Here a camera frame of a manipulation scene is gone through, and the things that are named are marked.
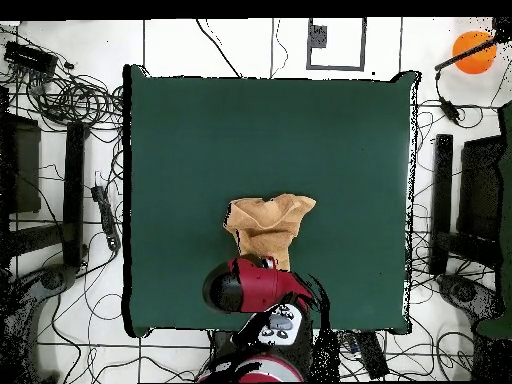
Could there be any yellow terry towel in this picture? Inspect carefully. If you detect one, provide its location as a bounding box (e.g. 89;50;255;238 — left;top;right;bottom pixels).
222;192;318;272

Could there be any dark flat panel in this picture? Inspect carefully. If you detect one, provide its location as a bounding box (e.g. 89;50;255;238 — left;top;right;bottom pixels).
456;134;506;241
0;113;42;215

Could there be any dark green table cloth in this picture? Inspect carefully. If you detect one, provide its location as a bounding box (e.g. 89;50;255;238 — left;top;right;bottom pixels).
122;63;419;339

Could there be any black power strip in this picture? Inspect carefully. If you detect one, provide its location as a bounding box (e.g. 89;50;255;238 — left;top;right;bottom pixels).
342;330;390;381
90;184;122;252

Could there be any black stand bar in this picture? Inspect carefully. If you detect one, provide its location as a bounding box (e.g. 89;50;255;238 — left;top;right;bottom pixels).
429;133;454;277
62;121;90;268

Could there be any grey stand base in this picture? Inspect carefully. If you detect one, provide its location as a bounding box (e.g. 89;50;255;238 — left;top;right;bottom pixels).
0;263;79;383
436;273;506;323

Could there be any grey square tape outline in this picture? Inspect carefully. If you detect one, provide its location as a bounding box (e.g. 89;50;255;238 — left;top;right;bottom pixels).
306;17;367;72

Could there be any black power adapter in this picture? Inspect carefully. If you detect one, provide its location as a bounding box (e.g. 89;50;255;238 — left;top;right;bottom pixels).
438;97;461;123

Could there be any black rod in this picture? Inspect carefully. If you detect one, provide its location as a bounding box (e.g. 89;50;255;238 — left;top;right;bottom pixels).
434;33;512;72

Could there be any orange ball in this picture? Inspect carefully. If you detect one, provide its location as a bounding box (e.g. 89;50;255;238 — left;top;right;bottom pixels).
451;30;498;76

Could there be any black electronics box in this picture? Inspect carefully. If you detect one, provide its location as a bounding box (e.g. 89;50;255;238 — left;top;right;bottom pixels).
3;40;59;75

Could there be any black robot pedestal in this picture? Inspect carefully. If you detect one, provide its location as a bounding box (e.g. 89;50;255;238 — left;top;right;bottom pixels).
209;329;241;369

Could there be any tangle of black cables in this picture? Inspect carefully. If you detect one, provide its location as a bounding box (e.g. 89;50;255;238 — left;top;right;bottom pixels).
23;59;125;133

